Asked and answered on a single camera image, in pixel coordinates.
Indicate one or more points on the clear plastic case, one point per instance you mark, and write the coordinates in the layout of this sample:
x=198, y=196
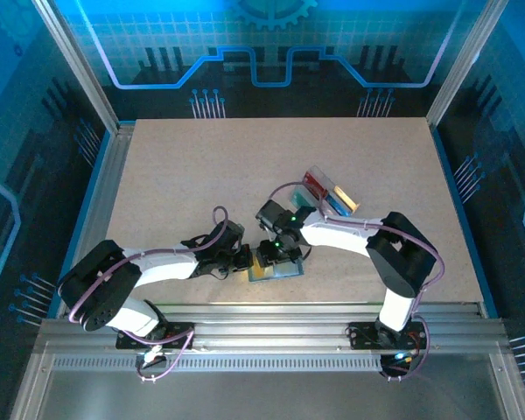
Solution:
x=289, y=275

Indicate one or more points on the clear acrylic card tray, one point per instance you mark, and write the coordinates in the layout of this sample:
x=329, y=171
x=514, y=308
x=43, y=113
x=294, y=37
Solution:
x=332, y=186

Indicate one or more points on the gold card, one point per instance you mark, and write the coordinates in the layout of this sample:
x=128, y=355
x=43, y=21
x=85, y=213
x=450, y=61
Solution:
x=347, y=197

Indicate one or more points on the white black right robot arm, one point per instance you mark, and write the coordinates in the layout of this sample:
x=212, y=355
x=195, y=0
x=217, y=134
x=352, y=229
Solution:
x=337, y=238

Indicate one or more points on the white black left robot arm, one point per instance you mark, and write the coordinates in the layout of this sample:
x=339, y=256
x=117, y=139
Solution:
x=166, y=267

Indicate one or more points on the green VIP card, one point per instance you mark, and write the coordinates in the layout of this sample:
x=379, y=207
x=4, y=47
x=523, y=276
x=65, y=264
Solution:
x=302, y=197

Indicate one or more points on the red card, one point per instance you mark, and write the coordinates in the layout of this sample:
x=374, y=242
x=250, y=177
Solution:
x=317, y=181

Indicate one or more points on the grey metal panel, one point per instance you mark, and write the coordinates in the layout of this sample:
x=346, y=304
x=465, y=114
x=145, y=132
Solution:
x=262, y=394

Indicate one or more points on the lit controller board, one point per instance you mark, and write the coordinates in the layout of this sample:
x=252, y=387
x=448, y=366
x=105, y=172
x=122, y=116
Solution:
x=402, y=358

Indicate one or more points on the aluminium frame rail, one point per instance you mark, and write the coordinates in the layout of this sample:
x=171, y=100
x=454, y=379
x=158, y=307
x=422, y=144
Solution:
x=267, y=324

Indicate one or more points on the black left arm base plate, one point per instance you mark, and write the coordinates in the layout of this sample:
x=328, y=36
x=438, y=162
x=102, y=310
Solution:
x=179, y=330

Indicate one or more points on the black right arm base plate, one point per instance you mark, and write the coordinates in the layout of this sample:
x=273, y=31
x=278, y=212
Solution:
x=361, y=337

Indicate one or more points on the aluminium side rail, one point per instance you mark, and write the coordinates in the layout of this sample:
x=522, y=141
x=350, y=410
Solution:
x=109, y=184

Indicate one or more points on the aluminium frame post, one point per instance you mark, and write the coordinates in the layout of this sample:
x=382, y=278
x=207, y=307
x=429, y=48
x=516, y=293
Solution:
x=76, y=65
x=464, y=65

